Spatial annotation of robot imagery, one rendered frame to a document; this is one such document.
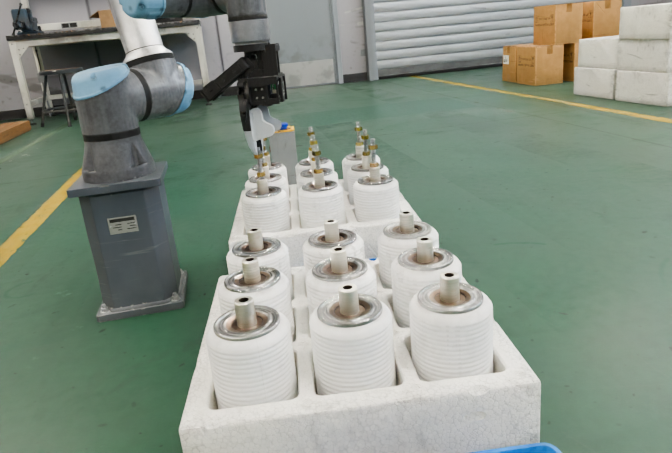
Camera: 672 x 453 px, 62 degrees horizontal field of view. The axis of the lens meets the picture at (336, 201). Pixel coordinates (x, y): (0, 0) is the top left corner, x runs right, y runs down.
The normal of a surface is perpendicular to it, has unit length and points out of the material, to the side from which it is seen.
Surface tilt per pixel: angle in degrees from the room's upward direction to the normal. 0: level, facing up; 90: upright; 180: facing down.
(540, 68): 90
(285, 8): 90
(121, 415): 0
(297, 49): 90
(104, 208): 90
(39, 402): 0
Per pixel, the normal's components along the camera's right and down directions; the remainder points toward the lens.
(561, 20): 0.24, 0.26
